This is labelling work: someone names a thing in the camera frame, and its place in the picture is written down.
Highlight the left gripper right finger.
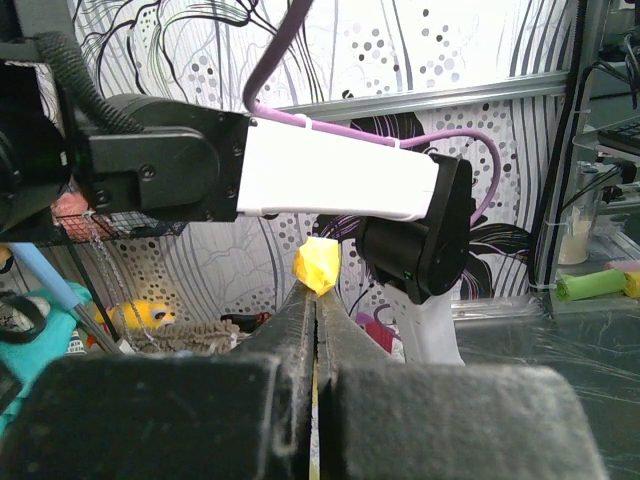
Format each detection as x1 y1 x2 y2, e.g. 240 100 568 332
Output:
316 294 608 479

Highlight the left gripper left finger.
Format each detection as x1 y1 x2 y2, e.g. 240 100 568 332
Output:
1 284 316 479

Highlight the yellow translucent trash bag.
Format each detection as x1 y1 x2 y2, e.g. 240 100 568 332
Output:
293 236 340 479

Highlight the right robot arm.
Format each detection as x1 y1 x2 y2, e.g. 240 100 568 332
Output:
1 32 473 365

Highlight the green bag roll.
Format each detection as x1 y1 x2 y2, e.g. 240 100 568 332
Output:
556 269 626 301

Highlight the red purple sock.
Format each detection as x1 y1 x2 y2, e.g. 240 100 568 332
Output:
355 304 405 362

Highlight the dark patterned cloth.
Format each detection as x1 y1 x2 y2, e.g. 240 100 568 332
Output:
220 312 271 333

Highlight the yellow plush duck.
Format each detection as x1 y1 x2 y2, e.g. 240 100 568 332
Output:
105 300 176 334

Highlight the teal folded cloth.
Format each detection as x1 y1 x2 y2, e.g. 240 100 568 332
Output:
1 289 86 430

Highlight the blue floor sweeper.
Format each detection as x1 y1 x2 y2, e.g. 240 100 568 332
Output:
9 242 120 353

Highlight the black wire basket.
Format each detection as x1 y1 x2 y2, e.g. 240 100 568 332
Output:
51 193 186 244

